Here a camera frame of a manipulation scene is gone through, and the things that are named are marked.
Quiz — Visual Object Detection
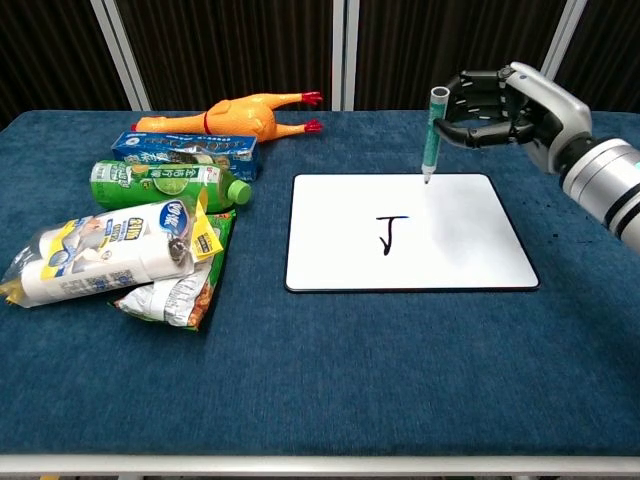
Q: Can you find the green snack bag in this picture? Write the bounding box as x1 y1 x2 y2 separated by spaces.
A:
108 208 237 334

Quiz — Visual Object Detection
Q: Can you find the blue felt table mat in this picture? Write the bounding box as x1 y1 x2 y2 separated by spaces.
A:
0 109 640 457

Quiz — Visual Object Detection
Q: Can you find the yellow rubber chicken toy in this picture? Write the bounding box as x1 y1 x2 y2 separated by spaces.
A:
131 91 324 141

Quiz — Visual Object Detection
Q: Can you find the white rectangular board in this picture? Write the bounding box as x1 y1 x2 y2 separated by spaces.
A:
284 173 541 294

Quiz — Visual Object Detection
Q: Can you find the blue toothpaste box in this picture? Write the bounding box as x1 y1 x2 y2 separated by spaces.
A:
110 130 260 182

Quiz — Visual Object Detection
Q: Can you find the white paper towel pack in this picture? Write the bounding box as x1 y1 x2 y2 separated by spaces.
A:
0 198 224 309

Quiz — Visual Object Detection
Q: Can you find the dark ribbed partition panel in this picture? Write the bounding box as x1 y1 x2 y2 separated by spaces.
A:
554 0 640 142
117 0 336 112
0 0 132 132
354 0 569 112

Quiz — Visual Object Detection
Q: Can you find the green plastic drink bottle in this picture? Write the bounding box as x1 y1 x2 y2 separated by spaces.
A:
89 159 253 212

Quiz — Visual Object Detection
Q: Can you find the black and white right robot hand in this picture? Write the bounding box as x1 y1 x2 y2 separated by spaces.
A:
433 61 594 175

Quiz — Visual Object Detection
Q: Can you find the green and white marker pen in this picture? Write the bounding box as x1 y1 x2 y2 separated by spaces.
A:
421 86 450 185

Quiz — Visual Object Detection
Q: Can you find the silver partition post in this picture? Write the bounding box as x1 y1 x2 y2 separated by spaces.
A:
331 0 361 112
539 0 587 81
89 0 152 112

